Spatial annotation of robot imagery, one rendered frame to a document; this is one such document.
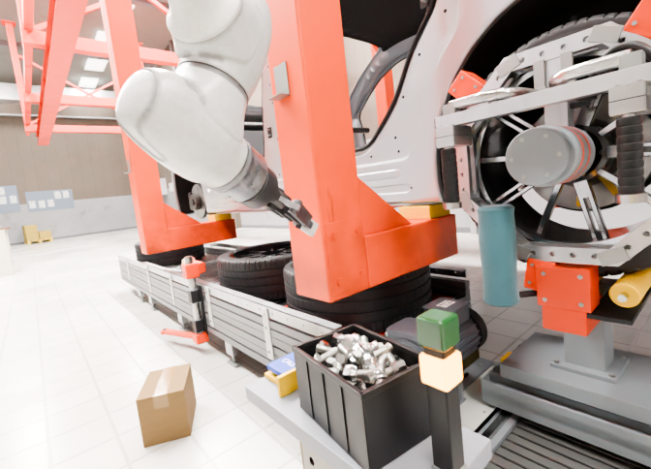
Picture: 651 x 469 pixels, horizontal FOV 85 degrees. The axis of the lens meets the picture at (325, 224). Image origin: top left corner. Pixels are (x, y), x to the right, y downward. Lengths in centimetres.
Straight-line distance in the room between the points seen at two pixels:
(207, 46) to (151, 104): 12
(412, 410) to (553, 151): 60
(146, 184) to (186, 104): 230
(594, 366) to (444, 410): 86
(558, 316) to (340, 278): 57
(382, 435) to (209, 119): 47
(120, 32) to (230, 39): 248
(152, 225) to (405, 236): 195
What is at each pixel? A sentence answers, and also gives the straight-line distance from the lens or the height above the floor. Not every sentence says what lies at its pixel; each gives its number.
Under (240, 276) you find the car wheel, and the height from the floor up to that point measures 42.
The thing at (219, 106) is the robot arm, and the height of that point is 95.
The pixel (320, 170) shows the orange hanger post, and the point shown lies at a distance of 95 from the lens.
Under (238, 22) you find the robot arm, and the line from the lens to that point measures 52.
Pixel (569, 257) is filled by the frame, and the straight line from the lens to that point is 108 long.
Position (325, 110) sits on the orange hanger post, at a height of 104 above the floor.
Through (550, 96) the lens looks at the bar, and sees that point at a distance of 87.
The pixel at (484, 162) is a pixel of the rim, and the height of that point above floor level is 86.
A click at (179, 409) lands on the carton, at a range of 152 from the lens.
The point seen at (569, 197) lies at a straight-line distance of 127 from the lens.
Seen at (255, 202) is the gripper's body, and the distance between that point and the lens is 58.
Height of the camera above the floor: 83
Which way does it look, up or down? 6 degrees down
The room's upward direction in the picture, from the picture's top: 6 degrees counter-clockwise
